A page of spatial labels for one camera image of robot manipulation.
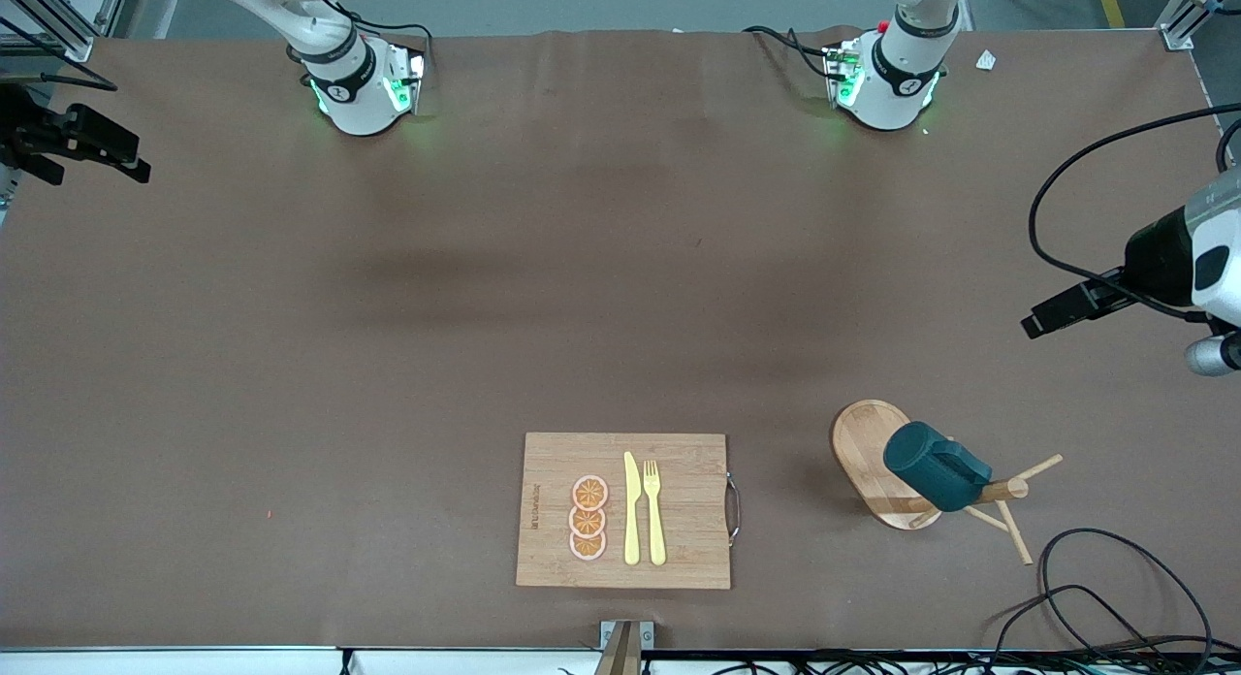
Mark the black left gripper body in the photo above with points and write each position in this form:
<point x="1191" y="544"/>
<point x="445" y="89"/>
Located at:
<point x="1156" y="258"/>

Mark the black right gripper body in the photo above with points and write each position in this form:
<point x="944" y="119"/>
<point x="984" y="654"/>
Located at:
<point x="21" y="132"/>

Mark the dark green cup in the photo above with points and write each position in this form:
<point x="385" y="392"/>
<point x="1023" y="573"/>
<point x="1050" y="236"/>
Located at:
<point x="936" y="466"/>

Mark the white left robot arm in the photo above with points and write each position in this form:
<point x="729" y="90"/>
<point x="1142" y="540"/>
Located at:
<point x="897" y="74"/>

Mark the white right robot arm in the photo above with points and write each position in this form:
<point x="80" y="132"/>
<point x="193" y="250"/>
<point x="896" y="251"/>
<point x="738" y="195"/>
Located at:
<point x="354" y="83"/>

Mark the wooden cup rack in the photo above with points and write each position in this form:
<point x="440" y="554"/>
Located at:
<point x="858" y="442"/>

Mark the white paper scrap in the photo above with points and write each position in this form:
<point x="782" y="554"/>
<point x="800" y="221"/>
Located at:
<point x="986" y="60"/>

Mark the brown table cover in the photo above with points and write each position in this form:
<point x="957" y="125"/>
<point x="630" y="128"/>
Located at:
<point x="194" y="510"/>

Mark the bamboo cutting board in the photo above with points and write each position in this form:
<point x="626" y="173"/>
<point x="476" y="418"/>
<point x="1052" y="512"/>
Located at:
<point x="688" y="510"/>

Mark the yellow plastic fork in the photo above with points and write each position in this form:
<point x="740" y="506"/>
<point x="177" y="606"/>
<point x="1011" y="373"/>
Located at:
<point x="655" y="520"/>

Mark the yellow plastic knife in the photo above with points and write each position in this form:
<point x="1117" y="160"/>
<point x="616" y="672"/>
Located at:
<point x="632" y="510"/>

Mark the orange slice toy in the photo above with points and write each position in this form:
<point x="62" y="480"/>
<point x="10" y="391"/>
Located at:
<point x="590" y="491"/>

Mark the brown wooden strut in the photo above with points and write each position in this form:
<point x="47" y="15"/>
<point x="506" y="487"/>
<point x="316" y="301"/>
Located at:
<point x="620" y="656"/>

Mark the aluminium frame profile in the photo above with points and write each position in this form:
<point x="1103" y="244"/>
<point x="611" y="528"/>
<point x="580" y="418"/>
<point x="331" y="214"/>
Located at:
<point x="1188" y="16"/>
<point x="58" y="25"/>

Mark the white table edge rail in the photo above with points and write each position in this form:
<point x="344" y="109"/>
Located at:
<point x="194" y="661"/>

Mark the metal bracket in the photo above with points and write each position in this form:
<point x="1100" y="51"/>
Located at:
<point x="609" y="632"/>

